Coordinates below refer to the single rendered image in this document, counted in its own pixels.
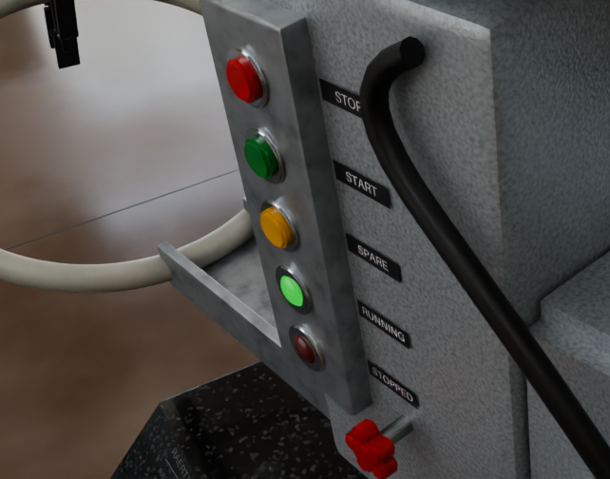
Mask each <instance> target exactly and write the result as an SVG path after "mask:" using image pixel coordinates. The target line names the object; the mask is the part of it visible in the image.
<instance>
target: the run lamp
mask: <svg viewBox="0 0 610 479"><path fill-rule="evenodd" d="M280 286H281V290H282V293H283V295H284V296H285V297H286V298H287V299H288V300H289V301H290V302H291V303H292V304H294V305H295V306H301V305H302V297H301V294H300V292H299V290H298V288H297V287H296V285H295V284H294V282H293V281H292V280H291V279H289V278H288V277H286V276H283V277H282V278H281V281H280Z"/></svg>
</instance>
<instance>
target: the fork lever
mask: <svg viewBox="0 0 610 479"><path fill-rule="evenodd" d="M158 250H159V253H160V256H161V258H162V259H163V260H164V262H165V263H166V264H167V266H168V268H169V270H170V272H171V275H172V280H170V281H168V282H169V283H170V284H172V285H173V286H174V287H175V288H176V289H177V290H179V291H180V292H181V293H182V294H183V295H185V296H186V297H187V298H188V299H189V300H191V301H192V302H193V303H194V304H195V305H196V306H198V307H199V308H200V309H201V310H202V311H203V312H205V313H206V314H207V315H208V316H210V317H211V318H212V319H213V320H214V321H215V322H217V323H218V325H219V326H220V327H221V328H223V329H224V330H225V331H226V332H227V333H229V334H230V335H231V336H232V337H233V338H235V339H236V340H237V341H238V342H239V343H240V344H242V345H243V346H244V347H245V348H246V349H247V350H249V351H250V352H251V353H252V354H254V355H255V356H256V357H257V358H258V359H259V360H261V361H262V362H263V363H264V364H265V365H266V366H268V367H269V368H270V369H271V370H272V371H274V372H275V373H276V374H277V375H278V376H280V377H281V378H282V379H283V380H284V381H285V382H287V383H288V384H289V385H290V386H291V387H292V388H294V389H295V390H296V391H297V392H298V393H300V394H301V395H302V396H303V397H304V398H306V399H307V400H308V401H309V402H310V403H311V404H313V405H314V406H315V407H316V408H317V409H319V410H320V411H321V412H322V413H323V414H325V415H326V416H327V417H328V418H329V419H330V415H329V411H328V406H327V401H326V397H325V393H324V392H322V391H321V390H320V389H319V388H318V387H317V386H316V385H314V384H313V383H312V382H311V381H309V380H308V379H307V378H306V377H305V376H303V375H302V374H301V373H299V372H298V371H297V370H296V369H294V368H293V367H292V366H291V365H289V364H288V363H287V362H286V361H285V360H284V356H283V352H282V349H281V345H280V340H279V336H278V332H277V328H276V321H275V317H274V313H273V309H272V305H271V300H270V297H269V293H268V289H267V285H266V280H265V276H264V273H263V269H262V265H261V260H260V256H259V252H258V249H257V241H256V237H255V236H253V237H252V238H251V239H249V240H248V241H247V242H245V243H244V244H243V245H241V246H240V247H239V248H238V249H237V250H235V251H234V252H232V253H230V254H229V255H227V256H226V257H224V258H222V259H220V260H218V261H216V262H214V263H212V264H210V265H208V266H206V267H204V268H202V269H200V268H199V267H198V266H197V265H196V264H194V263H193V262H192V261H191V260H189V259H188V258H187V257H185V256H184V255H183V254H182V253H180V252H179V251H178V250H177V249H175V248H174V247H173V246H172V245H170V244H169V243H168V242H167V241H165V242H163V243H161V244H159V245H158ZM330 420H331V419H330Z"/></svg>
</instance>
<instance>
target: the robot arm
mask: <svg viewBox="0 0 610 479"><path fill-rule="evenodd" d="M44 5H45V6H47V7H44V14H45V19H46V24H47V30H48V40H49V45H50V47H51V48H55V52H56V58H57V64H58V68H65V67H72V66H77V65H80V64H81V63H80V56H79V49H78V42H77V37H79V30H78V26H77V18H76V10H75V2H74V0H49V2H48V3H45V4H44Z"/></svg>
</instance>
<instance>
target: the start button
mask: <svg viewBox="0 0 610 479"><path fill-rule="evenodd" d="M244 155H245V158H246V161H247V163H248V164H249V166H250V167H251V169H252V170H253V171H254V172H255V173H256V174H257V175H258V176H259V177H261V178H263V179H265V180H268V179H270V178H272V177H273V176H274V175H275V174H276V164H275V161H274V158H273V156H272V154H271V152H270V150H269V148H268V147H267V146H266V144H265V143H264V142H263V141H262V140H261V139H259V138H257V137H251V138H249V139H247V140H246V142H245V146H244Z"/></svg>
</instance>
